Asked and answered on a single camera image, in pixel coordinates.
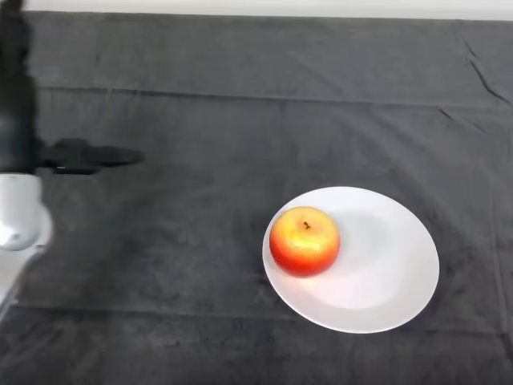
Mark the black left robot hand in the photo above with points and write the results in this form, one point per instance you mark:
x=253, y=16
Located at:
x=16, y=120

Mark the red yellow apple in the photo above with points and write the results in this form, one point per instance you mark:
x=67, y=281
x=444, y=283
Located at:
x=305, y=242

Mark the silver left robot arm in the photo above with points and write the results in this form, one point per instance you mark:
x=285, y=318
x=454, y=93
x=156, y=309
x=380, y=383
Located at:
x=18, y=212

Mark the white round plate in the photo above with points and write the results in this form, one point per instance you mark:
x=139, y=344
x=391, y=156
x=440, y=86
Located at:
x=372, y=264

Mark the black table cloth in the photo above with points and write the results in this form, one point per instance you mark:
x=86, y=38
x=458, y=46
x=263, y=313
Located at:
x=280, y=100

